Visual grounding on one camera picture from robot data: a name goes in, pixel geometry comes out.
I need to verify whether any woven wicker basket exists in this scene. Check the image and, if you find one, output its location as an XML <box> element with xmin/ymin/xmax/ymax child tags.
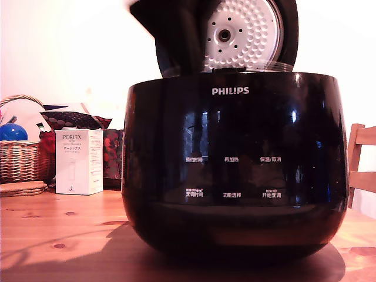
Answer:
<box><xmin>0</xmin><ymin>94</ymin><xmax>50</xmax><ymax>184</ymax></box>

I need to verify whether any black Philips rice cooker body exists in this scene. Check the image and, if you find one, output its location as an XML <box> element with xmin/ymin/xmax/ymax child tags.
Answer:
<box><xmin>122</xmin><ymin>66</ymin><xmax>352</xmax><ymax>261</ymax></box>

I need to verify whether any cork coaster stack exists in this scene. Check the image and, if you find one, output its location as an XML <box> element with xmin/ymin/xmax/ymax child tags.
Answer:
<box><xmin>0</xmin><ymin>180</ymin><xmax>49</xmax><ymax>198</ymax></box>

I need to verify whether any red knitted pouch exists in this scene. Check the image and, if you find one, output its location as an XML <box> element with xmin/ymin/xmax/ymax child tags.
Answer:
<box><xmin>39</xmin><ymin>130</ymin><xmax>57</xmax><ymax>186</ymax></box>

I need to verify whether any blue ball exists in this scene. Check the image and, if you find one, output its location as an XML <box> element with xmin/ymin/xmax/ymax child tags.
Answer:
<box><xmin>0</xmin><ymin>123</ymin><xmax>29</xmax><ymax>142</ymax></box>

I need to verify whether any white Porlex box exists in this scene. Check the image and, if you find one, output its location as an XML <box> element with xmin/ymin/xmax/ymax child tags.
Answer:
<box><xmin>55</xmin><ymin>128</ymin><xmax>105</xmax><ymax>196</ymax></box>

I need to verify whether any rice cooker lid dimpled plate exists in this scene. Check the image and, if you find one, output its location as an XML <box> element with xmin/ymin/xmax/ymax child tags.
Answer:
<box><xmin>154</xmin><ymin>0</ymin><xmax>300</xmax><ymax>78</ymax></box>

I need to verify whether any dark dotted patterned cushion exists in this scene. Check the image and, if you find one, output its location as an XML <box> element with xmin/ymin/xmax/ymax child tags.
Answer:
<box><xmin>40</xmin><ymin>110</ymin><xmax>113</xmax><ymax>130</ymax></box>

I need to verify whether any white printed cloth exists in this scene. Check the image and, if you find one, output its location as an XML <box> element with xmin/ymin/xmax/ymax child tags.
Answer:
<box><xmin>0</xmin><ymin>99</ymin><xmax>45</xmax><ymax>141</ymax></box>

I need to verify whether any wooden chair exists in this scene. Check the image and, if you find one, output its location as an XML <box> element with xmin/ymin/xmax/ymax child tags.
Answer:
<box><xmin>347</xmin><ymin>123</ymin><xmax>376</xmax><ymax>210</ymax></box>

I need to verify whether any red floral fabric bag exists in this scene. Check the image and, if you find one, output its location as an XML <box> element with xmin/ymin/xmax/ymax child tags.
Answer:
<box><xmin>102</xmin><ymin>128</ymin><xmax>125</xmax><ymax>189</ymax></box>

